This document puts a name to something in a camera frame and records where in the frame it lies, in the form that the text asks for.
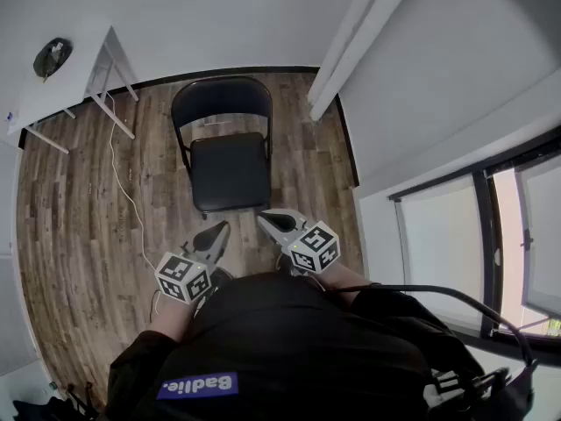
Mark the black gear pile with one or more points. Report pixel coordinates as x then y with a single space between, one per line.
48 406

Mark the white folding table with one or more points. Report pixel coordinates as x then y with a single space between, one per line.
57 90

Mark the person's black clothing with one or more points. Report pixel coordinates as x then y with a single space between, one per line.
285 349

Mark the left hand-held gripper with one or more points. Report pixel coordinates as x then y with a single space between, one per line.
184 276

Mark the person's left forearm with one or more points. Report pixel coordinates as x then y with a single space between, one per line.
173 318

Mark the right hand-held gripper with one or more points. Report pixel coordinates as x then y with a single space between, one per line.
313 248

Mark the black folding chair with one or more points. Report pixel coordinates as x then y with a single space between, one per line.
230 169

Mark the black window frame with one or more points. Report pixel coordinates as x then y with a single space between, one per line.
486 244

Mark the small blue and white item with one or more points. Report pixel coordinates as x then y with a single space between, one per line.
9 117

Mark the white wall column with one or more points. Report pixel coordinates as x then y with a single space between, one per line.
350 46

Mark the dark cap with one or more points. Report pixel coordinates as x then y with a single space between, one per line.
51 57

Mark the person's right forearm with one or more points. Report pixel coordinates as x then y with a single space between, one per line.
344 283

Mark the black and white waist device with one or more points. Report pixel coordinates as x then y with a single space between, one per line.
464 386

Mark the white roller blind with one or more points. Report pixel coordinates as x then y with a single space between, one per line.
440 248

